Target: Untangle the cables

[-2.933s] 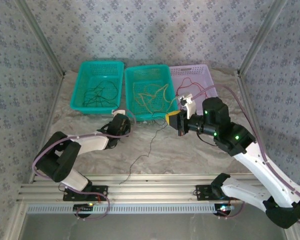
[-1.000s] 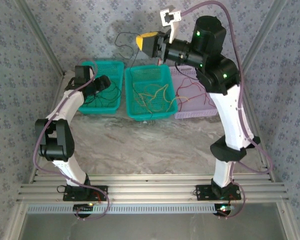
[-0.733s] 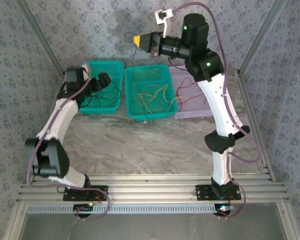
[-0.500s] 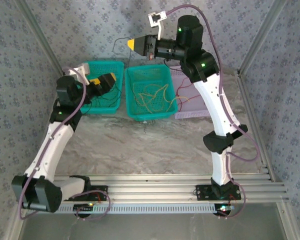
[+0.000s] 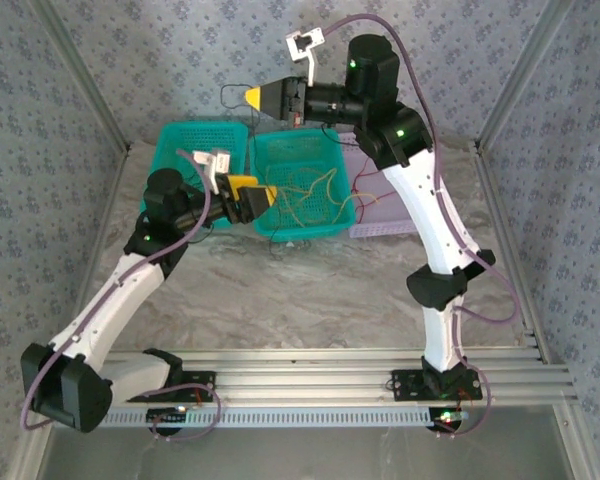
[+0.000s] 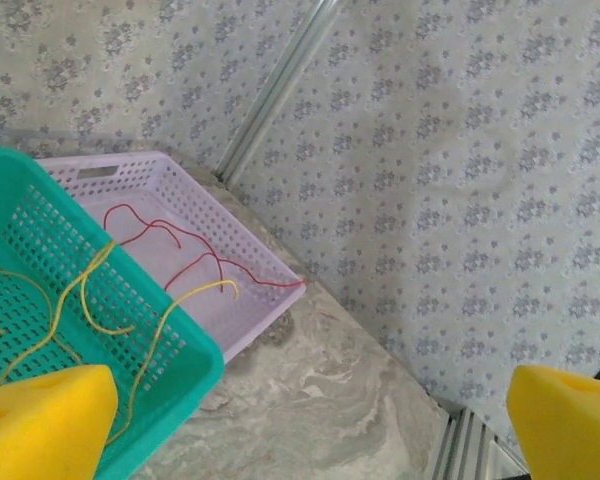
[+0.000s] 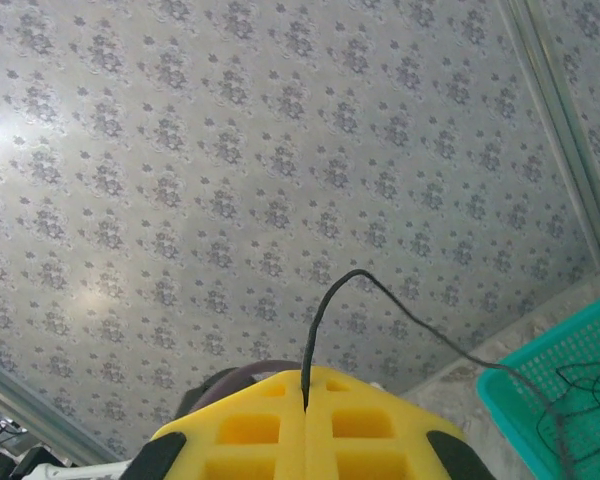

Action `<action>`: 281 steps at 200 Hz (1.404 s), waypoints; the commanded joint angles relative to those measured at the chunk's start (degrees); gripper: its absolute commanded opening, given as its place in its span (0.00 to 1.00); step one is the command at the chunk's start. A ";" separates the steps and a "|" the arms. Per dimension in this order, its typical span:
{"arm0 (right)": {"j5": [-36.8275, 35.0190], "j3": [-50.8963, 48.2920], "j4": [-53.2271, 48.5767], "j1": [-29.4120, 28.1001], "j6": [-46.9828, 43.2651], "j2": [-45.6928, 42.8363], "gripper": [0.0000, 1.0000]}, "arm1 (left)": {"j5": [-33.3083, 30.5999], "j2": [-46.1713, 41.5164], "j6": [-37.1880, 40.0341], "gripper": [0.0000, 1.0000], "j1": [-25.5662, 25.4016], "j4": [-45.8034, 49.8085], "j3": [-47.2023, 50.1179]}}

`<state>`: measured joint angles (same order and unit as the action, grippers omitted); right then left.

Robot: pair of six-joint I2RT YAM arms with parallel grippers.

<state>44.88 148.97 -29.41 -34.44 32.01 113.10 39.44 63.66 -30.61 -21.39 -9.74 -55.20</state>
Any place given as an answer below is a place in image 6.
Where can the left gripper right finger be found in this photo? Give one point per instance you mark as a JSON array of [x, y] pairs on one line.
[[570, 430]]

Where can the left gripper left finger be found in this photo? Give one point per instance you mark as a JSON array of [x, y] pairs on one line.
[[40, 425]]

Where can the teal plastic basket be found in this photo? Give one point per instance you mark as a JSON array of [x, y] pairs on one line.
[[130, 275]]

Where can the lilac plastic basket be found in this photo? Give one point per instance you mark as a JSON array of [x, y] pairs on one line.
[[205, 310]]

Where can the aluminium frame side rail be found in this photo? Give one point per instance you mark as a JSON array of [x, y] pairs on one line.
[[460, 450]]

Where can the aluminium frame post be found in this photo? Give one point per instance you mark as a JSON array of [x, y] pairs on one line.
[[280, 85]]

